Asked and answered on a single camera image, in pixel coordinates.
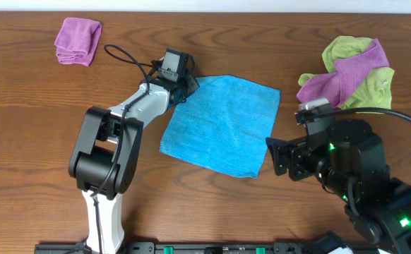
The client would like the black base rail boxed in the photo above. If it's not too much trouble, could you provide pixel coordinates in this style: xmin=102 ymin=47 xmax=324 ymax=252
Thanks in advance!
xmin=34 ymin=232 xmax=382 ymax=254

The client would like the crumpled purple cloth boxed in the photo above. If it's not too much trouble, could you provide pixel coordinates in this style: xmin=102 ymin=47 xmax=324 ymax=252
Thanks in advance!
xmin=296 ymin=38 xmax=391 ymax=109

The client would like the crumpled green cloth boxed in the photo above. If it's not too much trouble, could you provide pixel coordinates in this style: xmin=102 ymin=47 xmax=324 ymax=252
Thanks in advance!
xmin=297 ymin=35 xmax=395 ymax=110

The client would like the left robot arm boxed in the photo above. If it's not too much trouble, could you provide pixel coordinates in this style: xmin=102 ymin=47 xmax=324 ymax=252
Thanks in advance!
xmin=68 ymin=57 xmax=199 ymax=253

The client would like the folded purple cloth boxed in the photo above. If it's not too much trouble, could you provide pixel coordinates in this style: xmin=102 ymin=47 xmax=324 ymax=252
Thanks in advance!
xmin=54 ymin=18 xmax=102 ymax=66

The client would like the blue microfiber cloth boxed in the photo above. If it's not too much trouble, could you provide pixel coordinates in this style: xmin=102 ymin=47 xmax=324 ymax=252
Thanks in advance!
xmin=160 ymin=75 xmax=281 ymax=179

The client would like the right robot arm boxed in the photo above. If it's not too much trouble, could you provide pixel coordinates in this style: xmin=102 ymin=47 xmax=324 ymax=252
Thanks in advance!
xmin=266 ymin=117 xmax=411 ymax=253

